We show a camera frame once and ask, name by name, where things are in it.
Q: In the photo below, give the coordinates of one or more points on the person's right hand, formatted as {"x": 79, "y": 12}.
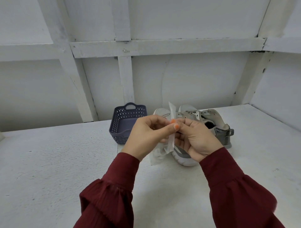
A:
{"x": 197, "y": 138}

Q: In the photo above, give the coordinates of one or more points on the person's left hand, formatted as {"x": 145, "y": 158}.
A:
{"x": 143, "y": 136}

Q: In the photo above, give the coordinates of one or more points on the grey mesh shoe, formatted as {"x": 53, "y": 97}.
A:
{"x": 221, "y": 134}
{"x": 186, "y": 159}

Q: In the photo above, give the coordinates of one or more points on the clear plastic bag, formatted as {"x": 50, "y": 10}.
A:
{"x": 171, "y": 112}

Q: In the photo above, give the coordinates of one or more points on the person's right forearm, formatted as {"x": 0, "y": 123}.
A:
{"x": 240, "y": 192}

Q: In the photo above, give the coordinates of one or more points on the person's left forearm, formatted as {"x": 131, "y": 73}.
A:
{"x": 110, "y": 197}

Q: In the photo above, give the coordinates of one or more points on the dark plastic lattice basket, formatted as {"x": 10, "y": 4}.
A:
{"x": 120, "y": 127}

